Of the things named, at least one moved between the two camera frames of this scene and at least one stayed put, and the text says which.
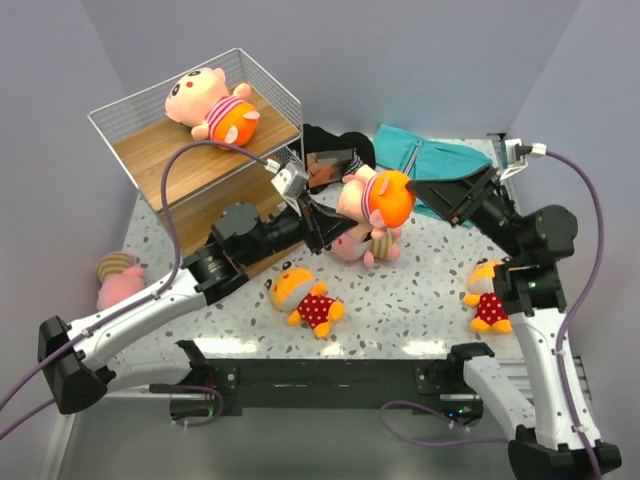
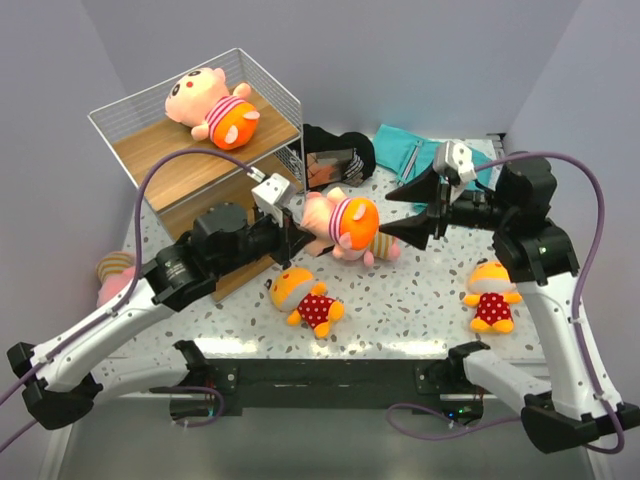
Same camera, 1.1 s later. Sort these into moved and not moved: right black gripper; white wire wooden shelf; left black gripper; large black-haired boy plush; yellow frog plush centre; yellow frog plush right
Moved: left black gripper; right black gripper
Not moved: large black-haired boy plush; white wire wooden shelf; yellow frog plush centre; yellow frog plush right
